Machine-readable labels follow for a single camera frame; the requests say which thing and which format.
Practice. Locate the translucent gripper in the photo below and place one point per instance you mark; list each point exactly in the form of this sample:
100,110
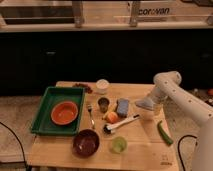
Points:
157,108

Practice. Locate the grey blue towel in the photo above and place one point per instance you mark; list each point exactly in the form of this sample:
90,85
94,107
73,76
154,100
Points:
145,103

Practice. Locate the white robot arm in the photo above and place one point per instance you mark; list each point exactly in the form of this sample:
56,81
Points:
166,84

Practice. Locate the purple bowl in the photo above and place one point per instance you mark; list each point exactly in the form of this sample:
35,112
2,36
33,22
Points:
86,143

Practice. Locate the orange bowl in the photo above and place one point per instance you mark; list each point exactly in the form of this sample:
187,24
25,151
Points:
64,113

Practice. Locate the blue sponge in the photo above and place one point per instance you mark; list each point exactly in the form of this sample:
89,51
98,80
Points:
122,107

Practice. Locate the peach apple fruit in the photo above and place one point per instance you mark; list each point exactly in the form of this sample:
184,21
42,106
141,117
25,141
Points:
111,117

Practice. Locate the green plastic cup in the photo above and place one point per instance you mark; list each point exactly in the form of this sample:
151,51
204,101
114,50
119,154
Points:
119,144

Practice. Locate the dark metal cup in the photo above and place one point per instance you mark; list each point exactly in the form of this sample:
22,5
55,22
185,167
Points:
103,104

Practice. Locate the white cup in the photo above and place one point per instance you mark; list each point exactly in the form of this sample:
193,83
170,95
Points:
102,86

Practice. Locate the silver fork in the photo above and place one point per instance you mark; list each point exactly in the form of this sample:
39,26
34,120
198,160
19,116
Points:
89,108

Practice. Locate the red grape bunch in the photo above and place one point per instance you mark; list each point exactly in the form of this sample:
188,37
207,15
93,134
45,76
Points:
86,87

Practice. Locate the green plastic tray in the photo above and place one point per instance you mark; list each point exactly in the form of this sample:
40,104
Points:
42,123

